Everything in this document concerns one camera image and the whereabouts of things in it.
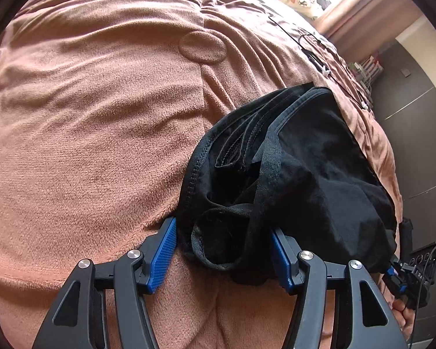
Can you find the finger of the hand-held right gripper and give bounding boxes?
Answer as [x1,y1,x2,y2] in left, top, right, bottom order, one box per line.
[382,260,409,296]

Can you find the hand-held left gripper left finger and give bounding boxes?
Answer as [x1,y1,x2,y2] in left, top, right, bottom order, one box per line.
[32,217,177,349]

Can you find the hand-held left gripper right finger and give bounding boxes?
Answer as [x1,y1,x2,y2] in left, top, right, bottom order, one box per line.
[270,228,409,349]

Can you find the black pants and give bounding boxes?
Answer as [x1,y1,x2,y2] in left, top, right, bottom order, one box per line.
[177,85,398,286]

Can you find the person's right hand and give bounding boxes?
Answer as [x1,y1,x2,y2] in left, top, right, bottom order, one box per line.
[392,296,422,348]

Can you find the brown fleece blanket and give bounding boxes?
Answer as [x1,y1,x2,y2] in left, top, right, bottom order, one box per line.
[0,0,404,349]

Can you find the white rack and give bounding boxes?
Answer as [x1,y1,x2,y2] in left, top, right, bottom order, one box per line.
[348,53,383,85]

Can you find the pink curtain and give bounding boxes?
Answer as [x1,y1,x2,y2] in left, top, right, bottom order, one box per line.
[314,0,424,53]

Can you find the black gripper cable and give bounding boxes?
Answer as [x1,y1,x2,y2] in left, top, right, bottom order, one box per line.
[409,246,436,343]

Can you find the black earphone cable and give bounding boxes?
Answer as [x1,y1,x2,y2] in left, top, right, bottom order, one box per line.
[268,16,372,110]

